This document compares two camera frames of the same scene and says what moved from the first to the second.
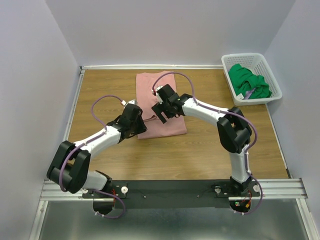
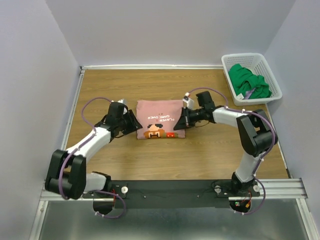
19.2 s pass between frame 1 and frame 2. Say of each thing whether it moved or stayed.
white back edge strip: stayed
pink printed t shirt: moved
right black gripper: moved
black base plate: stayed
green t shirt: stayed
